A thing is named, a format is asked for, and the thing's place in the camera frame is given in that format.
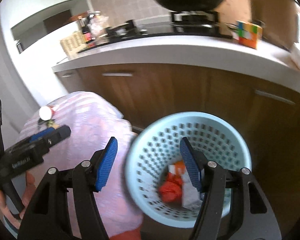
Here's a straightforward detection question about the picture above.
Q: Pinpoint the white kitchen countertop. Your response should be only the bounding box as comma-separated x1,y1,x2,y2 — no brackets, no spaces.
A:
52,34,300,95

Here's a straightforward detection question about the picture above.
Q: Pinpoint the clear plastic food bag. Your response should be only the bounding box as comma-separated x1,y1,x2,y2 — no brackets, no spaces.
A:
90,15,110,37

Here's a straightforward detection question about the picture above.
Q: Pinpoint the person's left hand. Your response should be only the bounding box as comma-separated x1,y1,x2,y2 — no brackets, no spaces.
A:
0,171,38,230

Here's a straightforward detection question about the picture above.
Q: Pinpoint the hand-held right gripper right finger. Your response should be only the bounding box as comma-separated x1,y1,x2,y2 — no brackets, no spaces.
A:
179,137,282,240

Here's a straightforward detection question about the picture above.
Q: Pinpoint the wall pass-through window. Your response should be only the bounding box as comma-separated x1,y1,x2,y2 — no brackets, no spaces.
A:
10,0,90,50

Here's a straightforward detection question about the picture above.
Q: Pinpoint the wooden kitchen cabinet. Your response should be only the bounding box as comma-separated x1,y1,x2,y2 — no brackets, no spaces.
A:
56,64,300,205

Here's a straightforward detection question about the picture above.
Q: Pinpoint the white orange carton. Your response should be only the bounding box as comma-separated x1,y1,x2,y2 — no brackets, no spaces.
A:
182,172,203,209

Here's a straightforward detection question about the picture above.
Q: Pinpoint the pink lace tablecloth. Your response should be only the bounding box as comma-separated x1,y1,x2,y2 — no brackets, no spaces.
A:
19,91,144,238

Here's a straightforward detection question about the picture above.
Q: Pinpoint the black gas hob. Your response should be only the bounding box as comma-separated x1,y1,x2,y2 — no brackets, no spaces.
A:
76,11,234,54

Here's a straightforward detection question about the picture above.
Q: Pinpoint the wooden cutting board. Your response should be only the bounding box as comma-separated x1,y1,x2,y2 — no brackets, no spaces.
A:
210,0,253,28

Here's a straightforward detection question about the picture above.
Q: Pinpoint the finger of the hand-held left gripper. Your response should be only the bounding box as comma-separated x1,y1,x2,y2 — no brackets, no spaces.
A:
29,127,57,142
27,125,72,153

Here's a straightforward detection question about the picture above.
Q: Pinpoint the beige chopstick holder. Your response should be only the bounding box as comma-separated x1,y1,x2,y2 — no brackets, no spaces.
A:
60,31,87,55

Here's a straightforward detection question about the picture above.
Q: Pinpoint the brown cooking pot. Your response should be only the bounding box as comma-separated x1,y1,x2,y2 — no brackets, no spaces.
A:
246,0,300,52

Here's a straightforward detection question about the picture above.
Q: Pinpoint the red plastic bag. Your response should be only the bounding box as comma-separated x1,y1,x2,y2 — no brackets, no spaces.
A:
159,174,184,203

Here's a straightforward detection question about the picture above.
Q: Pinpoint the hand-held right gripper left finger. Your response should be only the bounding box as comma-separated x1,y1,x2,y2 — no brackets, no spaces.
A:
17,137,118,240

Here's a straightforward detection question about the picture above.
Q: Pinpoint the orange paper cup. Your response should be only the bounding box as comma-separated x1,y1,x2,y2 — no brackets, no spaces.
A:
39,105,59,120

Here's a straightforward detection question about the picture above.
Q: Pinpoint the orange panda snack packet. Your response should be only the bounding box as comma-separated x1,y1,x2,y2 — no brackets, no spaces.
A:
168,160,187,178

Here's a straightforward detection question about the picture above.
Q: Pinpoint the dark soy sauce bottle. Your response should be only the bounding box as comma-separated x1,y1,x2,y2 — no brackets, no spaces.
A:
81,15,95,43

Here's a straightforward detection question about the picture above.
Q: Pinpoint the colourful puzzle cube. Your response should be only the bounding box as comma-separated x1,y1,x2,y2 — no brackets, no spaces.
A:
234,20,263,50

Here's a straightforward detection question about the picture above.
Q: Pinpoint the light blue plastic basket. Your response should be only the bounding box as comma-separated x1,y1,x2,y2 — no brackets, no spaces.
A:
126,111,252,228

